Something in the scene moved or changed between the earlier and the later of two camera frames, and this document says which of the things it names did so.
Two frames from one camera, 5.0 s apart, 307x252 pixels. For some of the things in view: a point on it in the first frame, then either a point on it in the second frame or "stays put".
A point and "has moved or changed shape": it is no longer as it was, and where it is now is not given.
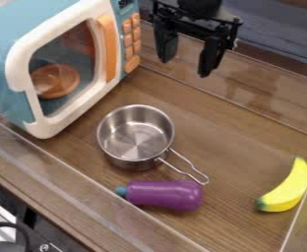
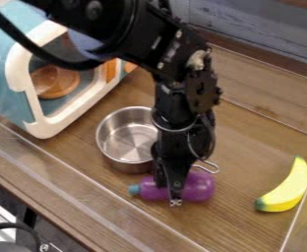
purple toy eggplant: (173, 194) has moved or changed shape
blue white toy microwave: (56, 55) stays put
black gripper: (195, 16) -> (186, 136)
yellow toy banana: (290, 193) stays put
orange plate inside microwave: (54, 81) stays put
